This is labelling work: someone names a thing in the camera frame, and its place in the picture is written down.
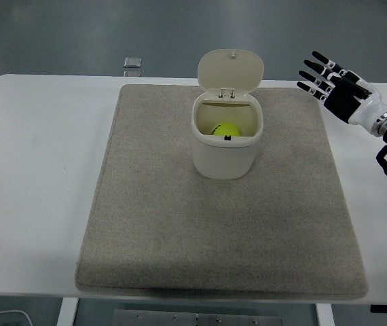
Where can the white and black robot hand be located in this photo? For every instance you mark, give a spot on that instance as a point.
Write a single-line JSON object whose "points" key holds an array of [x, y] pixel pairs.
{"points": [[365, 105]]}

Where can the yellow-green tennis ball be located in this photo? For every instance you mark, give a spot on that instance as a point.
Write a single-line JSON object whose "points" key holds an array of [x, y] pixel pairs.
{"points": [[225, 129]]}

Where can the cream lidded plastic bin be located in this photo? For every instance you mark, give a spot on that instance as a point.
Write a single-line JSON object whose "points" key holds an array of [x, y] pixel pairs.
{"points": [[224, 159]]}

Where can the beige felt mat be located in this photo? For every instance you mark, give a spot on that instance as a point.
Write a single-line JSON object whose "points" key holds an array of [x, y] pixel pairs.
{"points": [[193, 231]]}

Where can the white table leg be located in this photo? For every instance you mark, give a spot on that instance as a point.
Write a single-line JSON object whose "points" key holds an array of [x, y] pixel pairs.
{"points": [[67, 314], [324, 316]]}

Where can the silver floor socket cover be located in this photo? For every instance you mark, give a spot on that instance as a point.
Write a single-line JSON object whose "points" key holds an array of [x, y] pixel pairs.
{"points": [[132, 62], [132, 73]]}

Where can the grey metal plate with screws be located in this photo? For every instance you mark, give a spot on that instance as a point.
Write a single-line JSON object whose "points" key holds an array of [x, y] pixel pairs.
{"points": [[166, 318]]}

